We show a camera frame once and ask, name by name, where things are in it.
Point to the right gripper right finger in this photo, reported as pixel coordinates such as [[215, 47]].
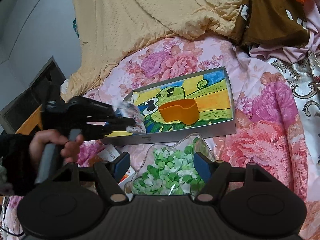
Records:
[[204, 166]]

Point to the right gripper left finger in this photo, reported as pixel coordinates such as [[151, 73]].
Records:
[[120, 166]]

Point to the grey tray with frog picture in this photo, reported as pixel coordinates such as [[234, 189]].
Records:
[[200, 102]]

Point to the dark window frame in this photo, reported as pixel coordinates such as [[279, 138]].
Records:
[[48, 80]]

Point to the orange white medicine box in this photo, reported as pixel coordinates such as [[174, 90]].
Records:
[[109, 154]]

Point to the wooden bed frame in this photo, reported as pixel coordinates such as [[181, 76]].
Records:
[[32, 122]]

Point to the beige dotted quilt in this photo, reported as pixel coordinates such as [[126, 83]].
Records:
[[109, 30]]

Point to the bag of green paper stars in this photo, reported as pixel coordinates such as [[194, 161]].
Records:
[[168, 169]]

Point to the pink floral bedsheet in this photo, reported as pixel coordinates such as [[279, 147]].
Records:
[[270, 131]]

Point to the orange plastic cup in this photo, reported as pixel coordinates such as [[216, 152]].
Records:
[[183, 110]]

